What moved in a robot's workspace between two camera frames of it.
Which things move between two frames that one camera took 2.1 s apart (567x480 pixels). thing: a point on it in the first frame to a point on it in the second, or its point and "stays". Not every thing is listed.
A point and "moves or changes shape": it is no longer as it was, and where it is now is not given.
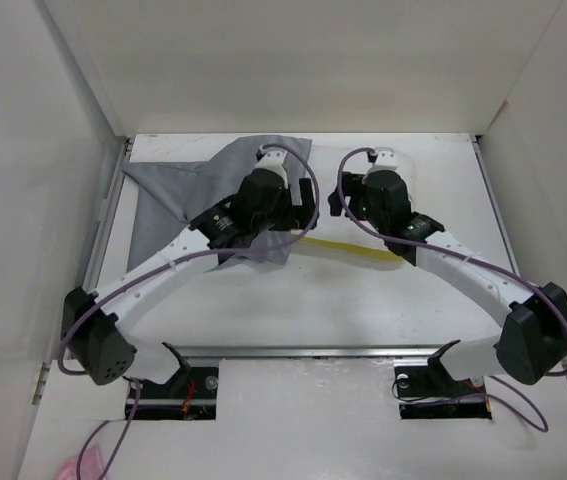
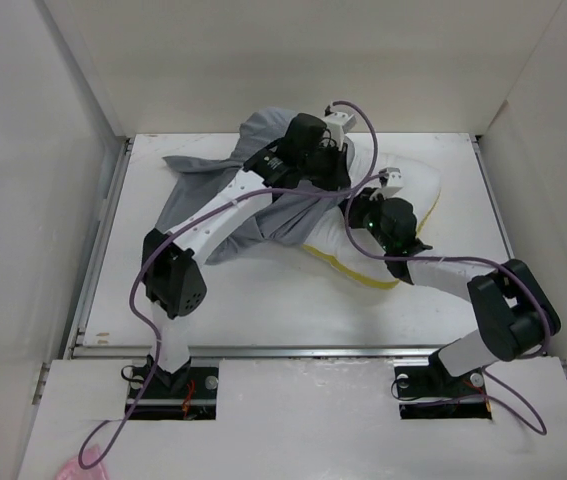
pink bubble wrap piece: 91,467 stays
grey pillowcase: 162,199 moves or changes shape
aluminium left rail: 91,274 stays
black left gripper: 295,217 to 340,178
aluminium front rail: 311,352 stays
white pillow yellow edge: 335,224 moves or changes shape
